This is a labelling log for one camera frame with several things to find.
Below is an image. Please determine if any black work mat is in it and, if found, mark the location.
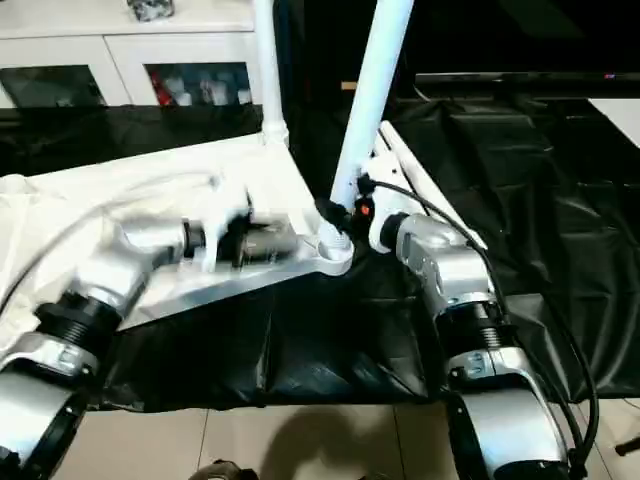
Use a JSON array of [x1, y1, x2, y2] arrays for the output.
[[0, 95, 640, 411]]

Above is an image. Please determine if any grey left robot leg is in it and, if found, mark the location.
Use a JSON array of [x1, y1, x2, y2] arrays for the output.
[[190, 460, 246, 480]]

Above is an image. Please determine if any small dark grey object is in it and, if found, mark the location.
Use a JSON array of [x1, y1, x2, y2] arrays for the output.
[[125, 0, 176, 23]]

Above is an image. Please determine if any white glass-door cabinet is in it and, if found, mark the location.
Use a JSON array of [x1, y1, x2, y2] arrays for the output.
[[0, 0, 259, 109]]

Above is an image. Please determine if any white flat board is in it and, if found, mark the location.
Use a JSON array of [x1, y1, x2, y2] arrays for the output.
[[590, 98, 640, 146]]

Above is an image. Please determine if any black stand base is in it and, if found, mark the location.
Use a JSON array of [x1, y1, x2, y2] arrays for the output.
[[615, 430, 640, 461]]

